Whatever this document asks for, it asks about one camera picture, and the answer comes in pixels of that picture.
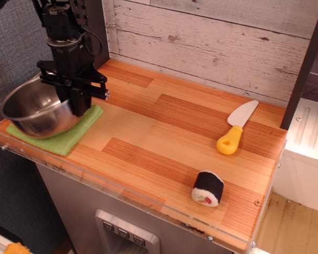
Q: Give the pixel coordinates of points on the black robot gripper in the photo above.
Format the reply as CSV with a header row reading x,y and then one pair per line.
x,y
73,75

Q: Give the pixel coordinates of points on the stainless steel bowl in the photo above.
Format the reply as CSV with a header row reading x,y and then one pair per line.
x,y
35,109

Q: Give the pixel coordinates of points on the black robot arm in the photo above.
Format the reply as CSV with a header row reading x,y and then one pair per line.
x,y
67,21

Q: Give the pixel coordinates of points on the green folded towel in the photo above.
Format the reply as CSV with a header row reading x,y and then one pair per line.
x,y
61,144

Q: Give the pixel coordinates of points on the clear acrylic table guard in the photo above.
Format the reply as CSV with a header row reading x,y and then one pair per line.
x,y
155,171

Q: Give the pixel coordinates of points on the silver toy fridge cabinet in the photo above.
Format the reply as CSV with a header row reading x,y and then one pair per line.
x,y
76,203

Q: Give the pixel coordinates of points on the grey ice dispenser panel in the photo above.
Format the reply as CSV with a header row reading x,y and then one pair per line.
x,y
120,236

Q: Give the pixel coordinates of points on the orange plush toy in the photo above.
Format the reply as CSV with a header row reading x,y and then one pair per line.
x,y
16,248

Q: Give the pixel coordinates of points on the plush sushi roll toy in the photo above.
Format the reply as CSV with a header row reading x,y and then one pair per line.
x,y
208,189

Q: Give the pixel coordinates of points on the white toy sink unit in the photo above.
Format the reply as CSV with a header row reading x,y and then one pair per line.
x,y
297,173

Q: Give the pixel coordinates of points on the dark left shelf post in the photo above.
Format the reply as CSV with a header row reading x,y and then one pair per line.
x,y
96,24

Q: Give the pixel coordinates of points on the dark shelf post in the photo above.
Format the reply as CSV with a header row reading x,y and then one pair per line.
x,y
96,24
304,72

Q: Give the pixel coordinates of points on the toy knife yellow handle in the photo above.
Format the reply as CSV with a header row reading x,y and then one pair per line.
x,y
229,143

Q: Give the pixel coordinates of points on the dark right shelf post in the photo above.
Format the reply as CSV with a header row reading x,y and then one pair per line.
x,y
304,72

